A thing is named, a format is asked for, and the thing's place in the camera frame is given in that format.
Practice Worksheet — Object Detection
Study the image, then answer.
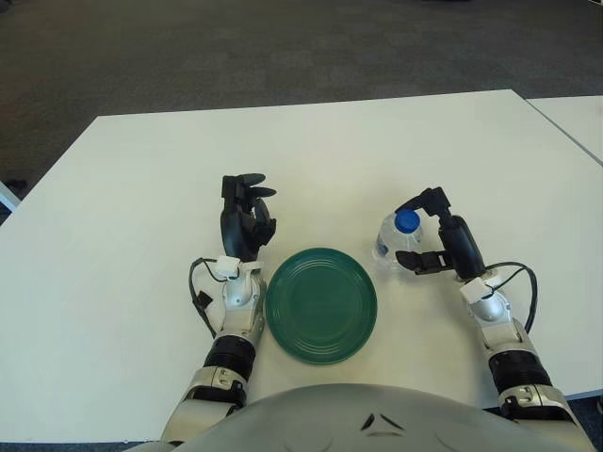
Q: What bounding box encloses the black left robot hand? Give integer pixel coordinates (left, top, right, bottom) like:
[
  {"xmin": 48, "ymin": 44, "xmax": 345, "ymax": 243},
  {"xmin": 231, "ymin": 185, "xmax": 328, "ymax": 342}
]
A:
[{"xmin": 219, "ymin": 172, "xmax": 278, "ymax": 263}]

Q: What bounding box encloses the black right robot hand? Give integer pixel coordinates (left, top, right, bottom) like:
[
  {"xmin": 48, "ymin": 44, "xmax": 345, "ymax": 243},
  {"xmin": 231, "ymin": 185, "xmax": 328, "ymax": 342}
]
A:
[{"xmin": 394, "ymin": 186, "xmax": 485, "ymax": 280}]

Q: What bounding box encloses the clear bottle with blue cap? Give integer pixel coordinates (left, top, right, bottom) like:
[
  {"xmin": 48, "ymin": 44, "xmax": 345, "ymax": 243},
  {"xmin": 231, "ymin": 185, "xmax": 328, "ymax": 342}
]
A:
[{"xmin": 371, "ymin": 209, "xmax": 425, "ymax": 274}]

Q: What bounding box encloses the green round plate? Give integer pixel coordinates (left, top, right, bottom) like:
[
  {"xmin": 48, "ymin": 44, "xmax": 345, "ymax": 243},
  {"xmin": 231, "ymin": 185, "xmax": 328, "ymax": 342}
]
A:
[{"xmin": 266, "ymin": 248, "xmax": 380, "ymax": 366}]

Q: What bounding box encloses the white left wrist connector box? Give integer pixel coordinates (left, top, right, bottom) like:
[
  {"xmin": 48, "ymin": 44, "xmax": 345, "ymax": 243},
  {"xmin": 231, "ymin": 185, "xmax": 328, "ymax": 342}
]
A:
[{"xmin": 215, "ymin": 255, "xmax": 241, "ymax": 280}]

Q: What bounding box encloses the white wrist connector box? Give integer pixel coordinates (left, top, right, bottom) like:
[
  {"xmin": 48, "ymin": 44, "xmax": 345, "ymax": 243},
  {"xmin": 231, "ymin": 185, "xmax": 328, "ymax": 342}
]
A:
[
  {"xmin": 215, "ymin": 255, "xmax": 241, "ymax": 280},
  {"xmin": 459, "ymin": 277, "xmax": 496, "ymax": 302}
]

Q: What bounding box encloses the white right wrist connector box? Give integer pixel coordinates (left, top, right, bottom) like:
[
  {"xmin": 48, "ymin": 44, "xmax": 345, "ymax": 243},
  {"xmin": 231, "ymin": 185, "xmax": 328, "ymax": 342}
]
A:
[{"xmin": 459, "ymin": 277, "xmax": 496, "ymax": 302}]

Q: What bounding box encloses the grey robot torso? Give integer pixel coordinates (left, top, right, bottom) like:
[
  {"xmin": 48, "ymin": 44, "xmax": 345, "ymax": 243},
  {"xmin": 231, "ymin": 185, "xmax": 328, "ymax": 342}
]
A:
[{"xmin": 126, "ymin": 383, "xmax": 585, "ymax": 452}]

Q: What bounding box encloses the white furniture edge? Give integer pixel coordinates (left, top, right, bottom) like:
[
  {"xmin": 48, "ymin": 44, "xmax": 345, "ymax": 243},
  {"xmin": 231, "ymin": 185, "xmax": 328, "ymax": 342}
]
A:
[{"xmin": 0, "ymin": 181, "xmax": 23, "ymax": 227}]

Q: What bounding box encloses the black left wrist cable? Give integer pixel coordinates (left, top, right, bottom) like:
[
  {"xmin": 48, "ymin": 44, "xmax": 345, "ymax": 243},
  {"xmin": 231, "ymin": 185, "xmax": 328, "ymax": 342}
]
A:
[{"xmin": 187, "ymin": 257, "xmax": 225, "ymax": 338}]

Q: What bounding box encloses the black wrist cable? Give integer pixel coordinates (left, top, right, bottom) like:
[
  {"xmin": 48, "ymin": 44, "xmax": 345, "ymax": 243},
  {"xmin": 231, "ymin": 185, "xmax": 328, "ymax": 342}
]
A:
[
  {"xmin": 484, "ymin": 263, "xmax": 539, "ymax": 333},
  {"xmin": 187, "ymin": 257, "xmax": 225, "ymax": 338}
]

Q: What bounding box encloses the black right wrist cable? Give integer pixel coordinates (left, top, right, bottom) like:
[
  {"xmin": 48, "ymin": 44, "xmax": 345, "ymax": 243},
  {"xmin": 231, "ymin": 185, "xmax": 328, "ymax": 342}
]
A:
[{"xmin": 484, "ymin": 263, "xmax": 539, "ymax": 333}]

